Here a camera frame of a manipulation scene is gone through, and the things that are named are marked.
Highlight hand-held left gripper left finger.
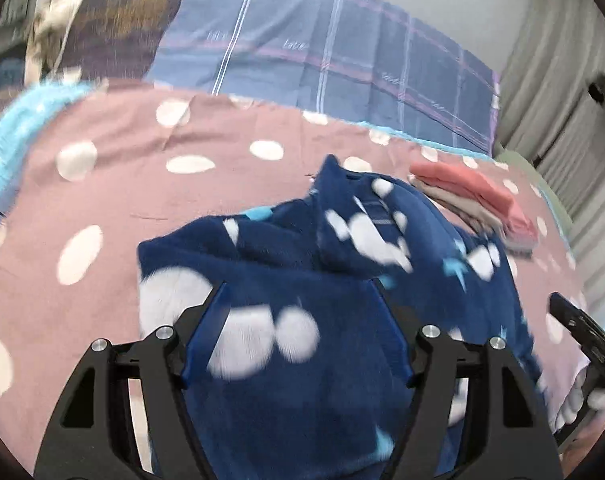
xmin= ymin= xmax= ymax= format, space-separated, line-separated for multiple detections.
xmin=34 ymin=281 xmax=230 ymax=480

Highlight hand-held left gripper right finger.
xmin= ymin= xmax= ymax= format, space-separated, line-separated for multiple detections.
xmin=370 ymin=277 xmax=566 ymax=480

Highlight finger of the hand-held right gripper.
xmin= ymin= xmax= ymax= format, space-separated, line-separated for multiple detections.
xmin=549 ymin=292 xmax=605 ymax=388
xmin=553 ymin=385 xmax=605 ymax=453

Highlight navy fleece garment white dots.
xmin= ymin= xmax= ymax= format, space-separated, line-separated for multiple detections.
xmin=136 ymin=154 xmax=546 ymax=480

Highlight stack of folded clothes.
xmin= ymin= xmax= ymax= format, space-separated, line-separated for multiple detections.
xmin=417 ymin=182 xmax=508 ymax=241

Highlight pink polka-dot blanket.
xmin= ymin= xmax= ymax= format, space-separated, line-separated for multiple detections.
xmin=0 ymin=80 xmax=591 ymax=480

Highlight coral folded garment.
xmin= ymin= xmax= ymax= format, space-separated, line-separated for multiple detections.
xmin=410 ymin=160 xmax=538 ymax=241

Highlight grey curtain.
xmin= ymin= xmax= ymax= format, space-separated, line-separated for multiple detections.
xmin=493 ymin=0 xmax=605 ymax=341

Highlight light blue fuzzy blanket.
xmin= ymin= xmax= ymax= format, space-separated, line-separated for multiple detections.
xmin=0 ymin=82 xmax=93 ymax=241

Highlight blue plaid quilt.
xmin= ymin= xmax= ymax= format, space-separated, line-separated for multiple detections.
xmin=145 ymin=0 xmax=501 ymax=156

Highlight dark purple patterned pillow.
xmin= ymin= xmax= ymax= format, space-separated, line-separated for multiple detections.
xmin=57 ymin=0 xmax=193 ymax=81

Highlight beige crumpled cloth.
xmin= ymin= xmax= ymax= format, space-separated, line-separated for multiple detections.
xmin=25 ymin=0 xmax=88 ymax=83

